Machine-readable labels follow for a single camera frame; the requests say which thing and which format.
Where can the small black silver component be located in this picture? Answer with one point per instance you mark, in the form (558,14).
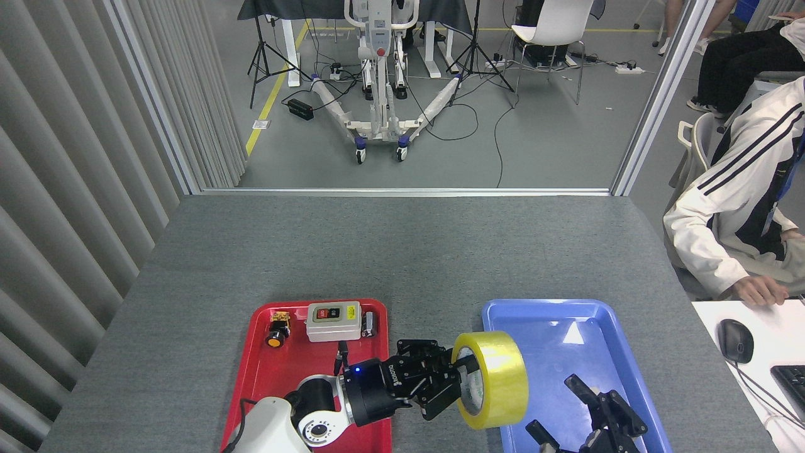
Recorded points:
(369,325)

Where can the grey chair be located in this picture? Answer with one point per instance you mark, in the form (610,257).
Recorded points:
(698,145)

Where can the white wheeled stand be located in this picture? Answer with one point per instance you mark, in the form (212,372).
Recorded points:
(379,75)

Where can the red plastic tray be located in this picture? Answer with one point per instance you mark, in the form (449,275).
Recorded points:
(283,371)

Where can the silver post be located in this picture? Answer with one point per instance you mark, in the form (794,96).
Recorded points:
(660,94)

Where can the white chair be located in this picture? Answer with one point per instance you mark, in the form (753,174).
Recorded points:
(556,22)

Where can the white desk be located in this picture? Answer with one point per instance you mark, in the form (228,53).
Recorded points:
(780,327)

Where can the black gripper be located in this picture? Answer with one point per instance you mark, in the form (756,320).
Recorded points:
(610,443)
(374,390)

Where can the yellow push button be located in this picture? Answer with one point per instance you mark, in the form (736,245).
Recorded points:
(275,340)

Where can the yellow tape roll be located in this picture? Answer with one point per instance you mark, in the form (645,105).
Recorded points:
(503,377)

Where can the black tripod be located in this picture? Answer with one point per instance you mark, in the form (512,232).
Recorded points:
(474,38)
(258,44)

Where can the person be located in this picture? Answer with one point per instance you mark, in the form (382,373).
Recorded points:
(736,189)
(707,28)
(736,63)

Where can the black computer case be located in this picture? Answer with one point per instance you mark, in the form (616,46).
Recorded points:
(534,38)

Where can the white power strip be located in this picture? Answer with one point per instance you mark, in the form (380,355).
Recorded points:
(630,69)

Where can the black keyboard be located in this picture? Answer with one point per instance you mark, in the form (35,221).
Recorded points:
(793,387)

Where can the blue plastic tray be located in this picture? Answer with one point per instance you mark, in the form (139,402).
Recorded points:
(560,321)

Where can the silver horizontal rail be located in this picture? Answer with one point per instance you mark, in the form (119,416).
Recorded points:
(402,191)

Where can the person's right hand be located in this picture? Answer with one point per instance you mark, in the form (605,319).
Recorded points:
(761,292)

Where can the black computer mouse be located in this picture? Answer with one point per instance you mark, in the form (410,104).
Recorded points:
(736,340)

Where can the black power adapter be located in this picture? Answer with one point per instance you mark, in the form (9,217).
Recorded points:
(300,109)

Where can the white push button switch box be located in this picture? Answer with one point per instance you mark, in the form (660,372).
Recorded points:
(333,327)

